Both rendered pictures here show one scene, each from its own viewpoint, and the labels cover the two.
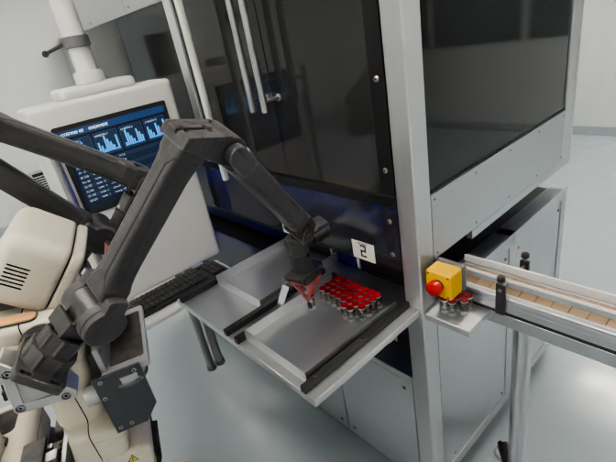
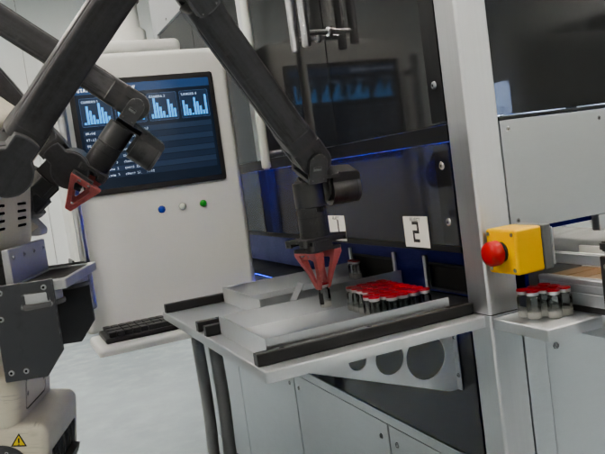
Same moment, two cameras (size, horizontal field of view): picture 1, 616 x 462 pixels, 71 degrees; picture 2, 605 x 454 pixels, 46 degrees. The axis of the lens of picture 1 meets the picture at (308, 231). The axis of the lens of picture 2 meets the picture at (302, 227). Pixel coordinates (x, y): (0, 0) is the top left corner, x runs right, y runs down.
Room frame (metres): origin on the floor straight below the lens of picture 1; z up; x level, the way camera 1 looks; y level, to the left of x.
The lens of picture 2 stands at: (-0.26, -0.28, 1.17)
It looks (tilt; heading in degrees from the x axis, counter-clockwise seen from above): 5 degrees down; 15
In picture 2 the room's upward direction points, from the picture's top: 8 degrees counter-clockwise
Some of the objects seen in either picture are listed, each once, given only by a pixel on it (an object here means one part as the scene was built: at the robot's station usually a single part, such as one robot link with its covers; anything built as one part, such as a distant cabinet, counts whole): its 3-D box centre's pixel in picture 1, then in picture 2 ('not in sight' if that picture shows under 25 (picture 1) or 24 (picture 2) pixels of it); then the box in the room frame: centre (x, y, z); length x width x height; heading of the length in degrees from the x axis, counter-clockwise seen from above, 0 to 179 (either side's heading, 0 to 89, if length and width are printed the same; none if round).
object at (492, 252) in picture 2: (435, 287); (495, 253); (0.89, -0.29, 0.99); 0.04 x 0.04 x 0.04; 38
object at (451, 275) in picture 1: (445, 279); (518, 248); (0.92, -0.32, 1.00); 0.08 x 0.07 x 0.07; 128
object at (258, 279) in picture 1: (277, 268); (310, 286); (1.31, 0.13, 0.90); 0.34 x 0.26 x 0.04; 128
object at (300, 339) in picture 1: (320, 320); (329, 316); (0.98, 0.01, 0.90); 0.34 x 0.26 x 0.04; 127
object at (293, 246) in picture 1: (299, 243); (311, 194); (1.03, 0.03, 1.12); 0.07 x 0.06 x 0.07; 127
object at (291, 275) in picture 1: (302, 263); (313, 226); (1.03, 0.03, 1.06); 0.10 x 0.07 x 0.07; 142
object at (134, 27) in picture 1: (160, 87); (221, 75); (1.96, 0.50, 1.51); 0.49 x 0.01 x 0.59; 38
